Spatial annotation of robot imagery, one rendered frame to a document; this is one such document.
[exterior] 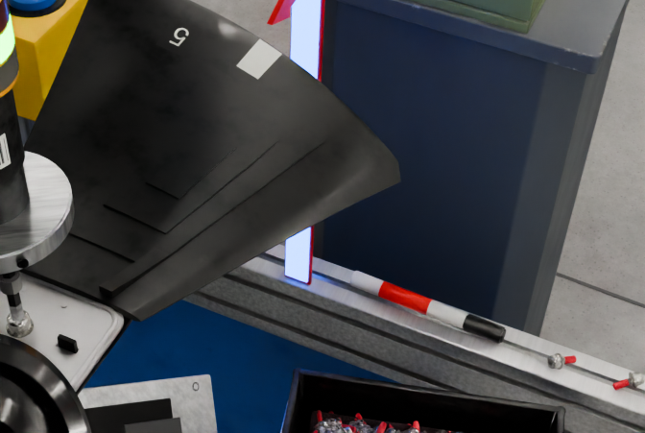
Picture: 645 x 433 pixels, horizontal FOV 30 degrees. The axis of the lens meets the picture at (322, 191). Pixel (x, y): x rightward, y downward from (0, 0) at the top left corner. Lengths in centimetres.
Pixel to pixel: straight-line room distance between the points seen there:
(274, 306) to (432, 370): 15
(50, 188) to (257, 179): 17
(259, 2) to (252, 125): 212
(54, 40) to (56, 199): 46
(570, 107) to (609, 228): 120
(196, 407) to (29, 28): 35
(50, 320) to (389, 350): 50
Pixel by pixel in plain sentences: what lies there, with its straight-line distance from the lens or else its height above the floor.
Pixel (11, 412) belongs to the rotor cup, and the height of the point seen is 123.
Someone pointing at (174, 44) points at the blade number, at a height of 120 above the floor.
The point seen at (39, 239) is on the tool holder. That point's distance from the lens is 54.
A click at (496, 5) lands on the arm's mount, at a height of 102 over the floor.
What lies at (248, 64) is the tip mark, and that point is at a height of 119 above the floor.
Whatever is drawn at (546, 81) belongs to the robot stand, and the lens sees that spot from 115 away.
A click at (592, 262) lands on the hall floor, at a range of 231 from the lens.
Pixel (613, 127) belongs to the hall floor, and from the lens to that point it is 261.
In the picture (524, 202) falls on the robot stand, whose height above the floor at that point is 78.
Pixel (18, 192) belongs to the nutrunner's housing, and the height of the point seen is 129.
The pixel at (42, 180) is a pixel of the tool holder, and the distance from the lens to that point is 56.
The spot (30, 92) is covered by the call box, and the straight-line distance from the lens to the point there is 102.
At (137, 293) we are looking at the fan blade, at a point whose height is 119.
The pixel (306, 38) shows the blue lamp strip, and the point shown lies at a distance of 87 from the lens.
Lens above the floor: 166
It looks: 45 degrees down
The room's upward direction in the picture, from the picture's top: 3 degrees clockwise
